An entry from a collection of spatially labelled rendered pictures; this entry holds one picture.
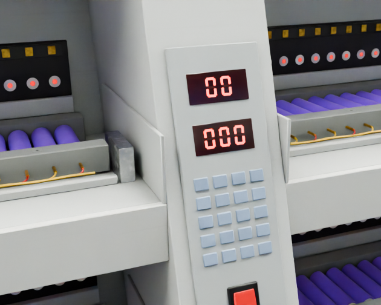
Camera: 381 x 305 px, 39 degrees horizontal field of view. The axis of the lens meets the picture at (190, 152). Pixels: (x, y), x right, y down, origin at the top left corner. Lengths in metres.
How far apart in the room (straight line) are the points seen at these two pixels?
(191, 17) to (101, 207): 0.15
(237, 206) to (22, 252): 0.15
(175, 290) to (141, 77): 0.16
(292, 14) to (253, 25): 0.26
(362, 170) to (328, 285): 0.18
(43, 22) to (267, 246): 0.32
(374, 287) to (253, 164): 0.26
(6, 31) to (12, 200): 0.21
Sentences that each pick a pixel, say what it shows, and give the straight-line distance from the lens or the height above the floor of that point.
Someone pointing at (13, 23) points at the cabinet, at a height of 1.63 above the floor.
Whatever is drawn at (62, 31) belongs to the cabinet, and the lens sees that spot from 0.58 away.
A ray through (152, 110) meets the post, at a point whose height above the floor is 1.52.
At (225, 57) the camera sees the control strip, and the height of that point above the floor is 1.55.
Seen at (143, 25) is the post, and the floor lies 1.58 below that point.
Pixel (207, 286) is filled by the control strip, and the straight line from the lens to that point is 0.40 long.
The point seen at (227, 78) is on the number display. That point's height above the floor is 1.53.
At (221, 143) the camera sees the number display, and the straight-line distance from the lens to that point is 0.39.
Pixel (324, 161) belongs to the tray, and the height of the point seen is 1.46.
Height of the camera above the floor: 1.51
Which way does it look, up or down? 3 degrees down
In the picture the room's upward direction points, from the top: 7 degrees counter-clockwise
